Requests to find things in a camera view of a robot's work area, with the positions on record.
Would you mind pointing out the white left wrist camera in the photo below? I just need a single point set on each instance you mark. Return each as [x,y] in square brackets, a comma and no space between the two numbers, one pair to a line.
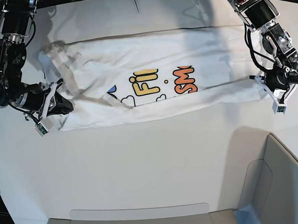
[279,108]

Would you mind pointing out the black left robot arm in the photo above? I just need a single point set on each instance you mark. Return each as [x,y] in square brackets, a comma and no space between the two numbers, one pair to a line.
[260,15]

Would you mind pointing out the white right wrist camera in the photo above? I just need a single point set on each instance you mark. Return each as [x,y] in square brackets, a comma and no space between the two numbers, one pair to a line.
[43,126]

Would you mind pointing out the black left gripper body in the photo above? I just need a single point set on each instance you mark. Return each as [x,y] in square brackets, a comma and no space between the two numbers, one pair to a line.
[279,83]

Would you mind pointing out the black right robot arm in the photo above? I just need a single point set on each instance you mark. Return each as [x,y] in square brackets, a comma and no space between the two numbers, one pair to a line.
[16,23]

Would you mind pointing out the grey cardboard box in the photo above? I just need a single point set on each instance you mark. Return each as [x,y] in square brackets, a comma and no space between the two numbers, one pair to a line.
[269,196]

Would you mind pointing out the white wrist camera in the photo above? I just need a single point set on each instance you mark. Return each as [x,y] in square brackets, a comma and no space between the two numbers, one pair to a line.
[279,108]
[43,126]

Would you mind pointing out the white printed t-shirt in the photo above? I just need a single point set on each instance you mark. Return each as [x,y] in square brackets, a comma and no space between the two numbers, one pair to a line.
[145,77]

